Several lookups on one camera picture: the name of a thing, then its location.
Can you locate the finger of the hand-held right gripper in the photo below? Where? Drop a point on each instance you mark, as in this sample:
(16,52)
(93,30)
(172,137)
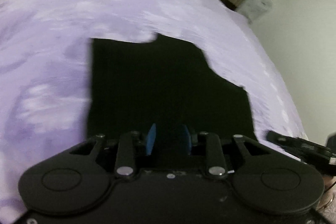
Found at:
(294,144)

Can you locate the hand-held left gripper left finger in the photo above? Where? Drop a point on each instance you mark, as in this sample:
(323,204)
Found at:
(151,138)

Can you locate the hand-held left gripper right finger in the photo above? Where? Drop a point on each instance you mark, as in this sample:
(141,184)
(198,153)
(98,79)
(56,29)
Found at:
(186,138)

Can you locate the black long-sleeve shirt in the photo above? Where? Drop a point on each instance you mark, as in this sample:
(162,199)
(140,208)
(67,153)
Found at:
(162,87)

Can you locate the purple floral bedsheet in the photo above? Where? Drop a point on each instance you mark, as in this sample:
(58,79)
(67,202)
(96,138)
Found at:
(52,56)

